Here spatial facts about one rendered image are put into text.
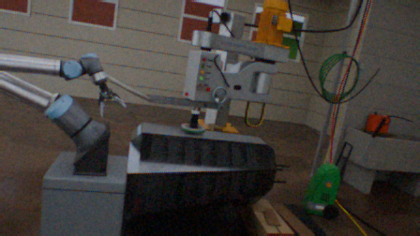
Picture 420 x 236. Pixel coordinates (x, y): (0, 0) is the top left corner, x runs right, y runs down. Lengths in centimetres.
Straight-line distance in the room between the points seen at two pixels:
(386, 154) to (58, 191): 431
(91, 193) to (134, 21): 734
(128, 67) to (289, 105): 500
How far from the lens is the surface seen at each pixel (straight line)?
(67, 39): 886
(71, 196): 168
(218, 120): 351
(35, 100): 186
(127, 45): 868
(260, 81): 294
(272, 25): 295
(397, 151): 511
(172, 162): 244
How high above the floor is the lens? 152
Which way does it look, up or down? 11 degrees down
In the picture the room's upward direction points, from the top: 9 degrees clockwise
